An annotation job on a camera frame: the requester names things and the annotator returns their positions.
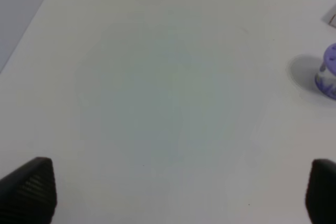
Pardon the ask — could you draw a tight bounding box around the white flat cardboard box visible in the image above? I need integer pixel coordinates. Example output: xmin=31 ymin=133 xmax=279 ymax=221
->
xmin=321 ymin=6 xmax=336 ymax=28

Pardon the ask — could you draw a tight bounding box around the purple round air freshener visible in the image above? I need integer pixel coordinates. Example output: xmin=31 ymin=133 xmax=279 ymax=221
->
xmin=314 ymin=44 xmax=336 ymax=100

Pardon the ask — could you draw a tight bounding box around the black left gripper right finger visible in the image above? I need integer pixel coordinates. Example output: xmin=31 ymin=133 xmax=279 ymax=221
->
xmin=305 ymin=159 xmax=335 ymax=224

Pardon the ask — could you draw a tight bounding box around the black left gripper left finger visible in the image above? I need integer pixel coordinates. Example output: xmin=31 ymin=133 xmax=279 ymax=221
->
xmin=1 ymin=157 xmax=57 ymax=224

